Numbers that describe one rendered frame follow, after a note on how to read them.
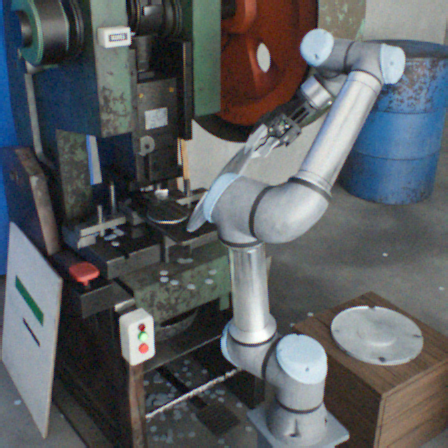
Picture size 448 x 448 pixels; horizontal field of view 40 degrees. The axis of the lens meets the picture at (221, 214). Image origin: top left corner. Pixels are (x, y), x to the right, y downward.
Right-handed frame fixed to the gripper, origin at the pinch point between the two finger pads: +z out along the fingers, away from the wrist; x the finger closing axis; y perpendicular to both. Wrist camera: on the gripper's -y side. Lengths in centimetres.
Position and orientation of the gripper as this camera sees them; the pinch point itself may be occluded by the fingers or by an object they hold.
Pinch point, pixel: (249, 151)
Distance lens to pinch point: 157.8
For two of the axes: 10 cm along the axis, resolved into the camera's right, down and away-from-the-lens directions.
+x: 7.1, 6.3, 3.1
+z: -7.1, 6.3, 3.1
